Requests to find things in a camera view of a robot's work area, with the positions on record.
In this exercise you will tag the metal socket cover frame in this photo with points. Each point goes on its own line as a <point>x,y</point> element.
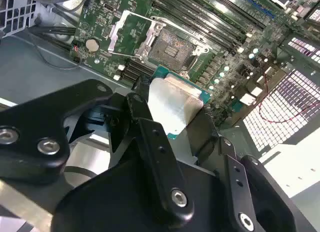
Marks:
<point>113,36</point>

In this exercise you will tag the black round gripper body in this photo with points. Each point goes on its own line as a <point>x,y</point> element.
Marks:
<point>112,204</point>

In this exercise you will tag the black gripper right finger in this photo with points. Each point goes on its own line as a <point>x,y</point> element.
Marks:
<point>240,187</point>

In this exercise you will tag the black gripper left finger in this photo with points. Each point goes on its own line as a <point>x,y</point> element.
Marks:
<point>32,132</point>

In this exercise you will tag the silver-topped green CPU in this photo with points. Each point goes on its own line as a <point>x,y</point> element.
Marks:
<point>172,102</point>

